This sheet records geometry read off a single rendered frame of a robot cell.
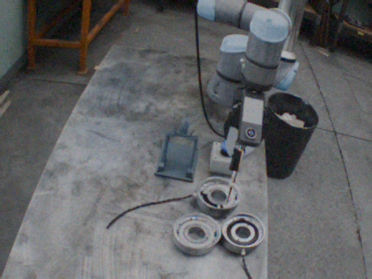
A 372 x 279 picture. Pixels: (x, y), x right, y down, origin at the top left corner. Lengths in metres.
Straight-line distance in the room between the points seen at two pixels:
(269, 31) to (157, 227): 0.50
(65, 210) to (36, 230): 0.10
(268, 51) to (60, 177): 0.60
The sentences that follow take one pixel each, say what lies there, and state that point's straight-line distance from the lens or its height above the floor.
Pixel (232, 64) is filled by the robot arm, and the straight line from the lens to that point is 1.20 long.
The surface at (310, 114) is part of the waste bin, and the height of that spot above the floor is 0.38.
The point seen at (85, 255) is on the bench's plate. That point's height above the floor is 0.80.
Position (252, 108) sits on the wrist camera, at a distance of 0.76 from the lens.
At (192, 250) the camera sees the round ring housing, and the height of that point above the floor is 0.83.
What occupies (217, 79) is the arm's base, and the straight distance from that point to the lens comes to 1.26.
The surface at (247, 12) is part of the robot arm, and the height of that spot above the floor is 1.25.
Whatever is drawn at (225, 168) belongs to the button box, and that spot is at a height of 0.82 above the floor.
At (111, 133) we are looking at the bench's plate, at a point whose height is 0.80.
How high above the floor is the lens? 1.50
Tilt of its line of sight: 40 degrees down
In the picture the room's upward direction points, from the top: 11 degrees clockwise
